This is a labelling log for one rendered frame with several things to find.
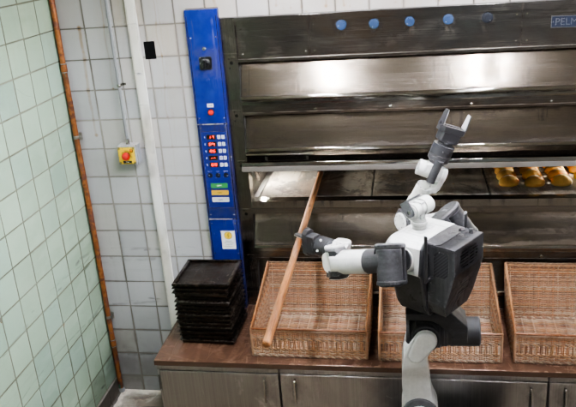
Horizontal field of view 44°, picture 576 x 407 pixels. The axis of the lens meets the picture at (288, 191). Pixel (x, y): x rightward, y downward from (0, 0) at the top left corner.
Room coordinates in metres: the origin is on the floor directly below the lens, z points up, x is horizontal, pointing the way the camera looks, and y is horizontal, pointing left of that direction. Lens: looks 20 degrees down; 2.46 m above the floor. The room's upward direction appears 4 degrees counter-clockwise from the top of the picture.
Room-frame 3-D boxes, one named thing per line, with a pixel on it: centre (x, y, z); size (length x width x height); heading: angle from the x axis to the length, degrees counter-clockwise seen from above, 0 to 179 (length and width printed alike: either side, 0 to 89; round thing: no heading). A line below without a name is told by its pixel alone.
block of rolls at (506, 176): (3.57, -1.35, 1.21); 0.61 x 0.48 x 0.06; 170
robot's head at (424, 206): (2.42, -0.48, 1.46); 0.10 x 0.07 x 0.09; 135
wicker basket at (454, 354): (2.98, -0.67, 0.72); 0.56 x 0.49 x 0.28; 80
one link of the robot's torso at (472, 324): (2.39, -0.56, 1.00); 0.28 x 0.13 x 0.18; 80
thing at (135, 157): (3.48, 0.79, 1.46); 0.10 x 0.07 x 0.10; 80
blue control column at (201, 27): (4.35, 0.17, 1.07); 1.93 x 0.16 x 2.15; 170
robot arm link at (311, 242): (2.79, -0.10, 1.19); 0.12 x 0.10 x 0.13; 45
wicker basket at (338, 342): (3.09, -0.09, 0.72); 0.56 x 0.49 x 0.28; 79
